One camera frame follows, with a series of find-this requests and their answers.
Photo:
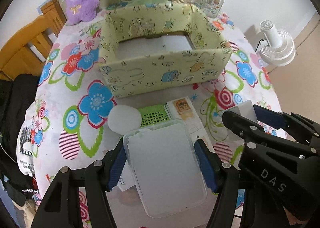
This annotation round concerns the black clothing on chair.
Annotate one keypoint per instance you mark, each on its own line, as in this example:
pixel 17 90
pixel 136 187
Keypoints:
pixel 16 97

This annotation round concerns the yellow cartoon fabric storage box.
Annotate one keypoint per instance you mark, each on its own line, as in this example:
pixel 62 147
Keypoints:
pixel 145 49

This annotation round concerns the green perforated panda speaker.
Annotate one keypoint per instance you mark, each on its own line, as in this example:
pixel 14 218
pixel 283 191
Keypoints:
pixel 153 114

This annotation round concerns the white clip fan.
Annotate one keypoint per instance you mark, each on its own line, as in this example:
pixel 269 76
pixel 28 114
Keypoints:
pixel 277 47

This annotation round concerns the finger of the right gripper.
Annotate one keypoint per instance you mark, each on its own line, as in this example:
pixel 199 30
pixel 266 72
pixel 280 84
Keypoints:
pixel 253 132
pixel 302 129

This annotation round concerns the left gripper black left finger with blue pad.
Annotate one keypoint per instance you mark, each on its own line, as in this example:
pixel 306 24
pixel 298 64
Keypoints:
pixel 60 206

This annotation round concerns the clear plastic case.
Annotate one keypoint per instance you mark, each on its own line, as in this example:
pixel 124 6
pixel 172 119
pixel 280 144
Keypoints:
pixel 165 168

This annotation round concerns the wooden chair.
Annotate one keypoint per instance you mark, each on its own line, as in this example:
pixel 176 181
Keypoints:
pixel 17 58

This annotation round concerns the floral tablecloth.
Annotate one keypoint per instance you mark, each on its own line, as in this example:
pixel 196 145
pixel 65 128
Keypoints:
pixel 68 118

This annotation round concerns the white card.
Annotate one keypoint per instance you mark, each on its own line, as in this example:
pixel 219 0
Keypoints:
pixel 246 110

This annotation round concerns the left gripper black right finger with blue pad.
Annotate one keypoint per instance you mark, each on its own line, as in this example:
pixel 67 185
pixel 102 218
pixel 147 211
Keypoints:
pixel 222 178

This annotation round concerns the white round puff case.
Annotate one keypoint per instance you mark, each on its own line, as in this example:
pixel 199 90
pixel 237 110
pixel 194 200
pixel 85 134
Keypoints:
pixel 123 118

